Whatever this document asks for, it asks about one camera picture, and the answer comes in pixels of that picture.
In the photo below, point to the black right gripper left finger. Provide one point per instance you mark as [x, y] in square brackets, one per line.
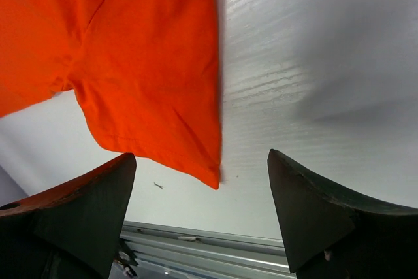
[71, 230]

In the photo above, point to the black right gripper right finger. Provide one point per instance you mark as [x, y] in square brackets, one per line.
[331, 231]

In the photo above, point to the orange t shirt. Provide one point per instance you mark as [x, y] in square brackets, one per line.
[144, 72]

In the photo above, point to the aluminium rail frame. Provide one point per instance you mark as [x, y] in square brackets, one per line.
[172, 252]

